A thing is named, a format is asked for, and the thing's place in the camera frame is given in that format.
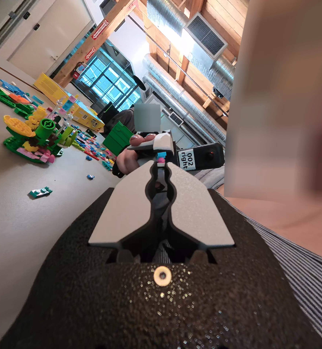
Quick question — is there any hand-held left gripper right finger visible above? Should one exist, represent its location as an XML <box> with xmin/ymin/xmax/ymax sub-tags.
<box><xmin>164</xmin><ymin>162</ymin><xmax>235</xmax><ymax>263</ymax></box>

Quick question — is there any person's right hand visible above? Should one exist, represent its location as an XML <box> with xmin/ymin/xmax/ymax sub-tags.
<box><xmin>116</xmin><ymin>133</ymin><xmax>159</xmax><ymax>176</ymax></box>

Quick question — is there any pile of small coloured bricks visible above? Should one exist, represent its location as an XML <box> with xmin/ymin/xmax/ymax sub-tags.
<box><xmin>0</xmin><ymin>79</ymin><xmax>118</xmax><ymax>172</ymax></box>

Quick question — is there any person's right forearm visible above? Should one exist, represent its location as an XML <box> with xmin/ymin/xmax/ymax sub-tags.
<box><xmin>195</xmin><ymin>166</ymin><xmax>226</xmax><ymax>192</ymax></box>

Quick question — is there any grey table with brown edge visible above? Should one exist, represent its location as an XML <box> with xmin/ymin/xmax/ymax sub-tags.
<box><xmin>0</xmin><ymin>49</ymin><xmax>58</xmax><ymax>89</ymax></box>

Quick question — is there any green plastic bin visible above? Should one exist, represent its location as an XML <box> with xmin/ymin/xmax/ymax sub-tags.
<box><xmin>103</xmin><ymin>121</ymin><xmax>135</xmax><ymax>156</ymax></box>

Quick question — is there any large window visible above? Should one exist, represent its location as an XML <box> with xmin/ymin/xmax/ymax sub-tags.
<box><xmin>76</xmin><ymin>49</ymin><xmax>143</xmax><ymax>111</ymax></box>

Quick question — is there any striped brick panel build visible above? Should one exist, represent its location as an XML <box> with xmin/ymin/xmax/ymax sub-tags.
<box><xmin>56</xmin><ymin>94</ymin><xmax>79</xmax><ymax>122</ymax></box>

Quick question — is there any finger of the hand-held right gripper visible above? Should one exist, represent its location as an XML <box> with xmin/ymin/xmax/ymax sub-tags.
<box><xmin>126</xmin><ymin>144</ymin><xmax>157</xmax><ymax>167</ymax></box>
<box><xmin>153</xmin><ymin>132</ymin><xmax>175</xmax><ymax>153</ymax></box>

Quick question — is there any white wall vent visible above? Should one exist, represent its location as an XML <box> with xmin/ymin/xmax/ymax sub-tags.
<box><xmin>168</xmin><ymin>112</ymin><xmax>184</xmax><ymax>127</ymax></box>

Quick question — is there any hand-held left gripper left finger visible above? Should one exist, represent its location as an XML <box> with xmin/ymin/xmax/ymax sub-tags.
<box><xmin>88</xmin><ymin>160</ymin><xmax>164</xmax><ymax>263</ymax></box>

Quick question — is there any yellow toy brick box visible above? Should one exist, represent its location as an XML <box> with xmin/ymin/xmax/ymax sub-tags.
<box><xmin>34</xmin><ymin>72</ymin><xmax>106</xmax><ymax>133</ymax></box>

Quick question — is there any white door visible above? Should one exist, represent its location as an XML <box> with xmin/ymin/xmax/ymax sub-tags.
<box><xmin>8</xmin><ymin>0</ymin><xmax>94</xmax><ymax>73</ymax></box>

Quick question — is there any wide silver air duct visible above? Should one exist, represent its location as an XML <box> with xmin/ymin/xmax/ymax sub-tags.
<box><xmin>147</xmin><ymin>0</ymin><xmax>236</xmax><ymax>92</ymax></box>

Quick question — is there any red fire extinguisher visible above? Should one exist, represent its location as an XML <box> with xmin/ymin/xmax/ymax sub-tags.
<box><xmin>73</xmin><ymin>62</ymin><xmax>88</xmax><ymax>80</ymax></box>

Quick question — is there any teal small brick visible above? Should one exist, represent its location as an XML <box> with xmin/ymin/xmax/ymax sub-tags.
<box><xmin>29</xmin><ymin>186</ymin><xmax>53</xmax><ymax>199</ymax></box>

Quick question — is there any pile of green bricks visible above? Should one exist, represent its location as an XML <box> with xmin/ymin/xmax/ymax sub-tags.
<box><xmin>0</xmin><ymin>84</ymin><xmax>35</xmax><ymax>115</ymax></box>

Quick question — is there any grey desk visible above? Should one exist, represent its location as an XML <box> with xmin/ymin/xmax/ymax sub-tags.
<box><xmin>0</xmin><ymin>59</ymin><xmax>156</xmax><ymax>349</ymax></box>

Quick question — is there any wooden post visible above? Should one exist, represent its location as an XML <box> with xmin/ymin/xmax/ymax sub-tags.
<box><xmin>53</xmin><ymin>0</ymin><xmax>139</xmax><ymax>88</ymax></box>

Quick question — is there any colourful brick flower model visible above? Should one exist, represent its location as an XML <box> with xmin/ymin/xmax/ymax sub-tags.
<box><xmin>3</xmin><ymin>105</ymin><xmax>79</xmax><ymax>165</ymax></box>

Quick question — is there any metal vent grille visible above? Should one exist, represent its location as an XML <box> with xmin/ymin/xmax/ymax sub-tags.
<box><xmin>184</xmin><ymin>12</ymin><xmax>229</xmax><ymax>60</ymax></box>

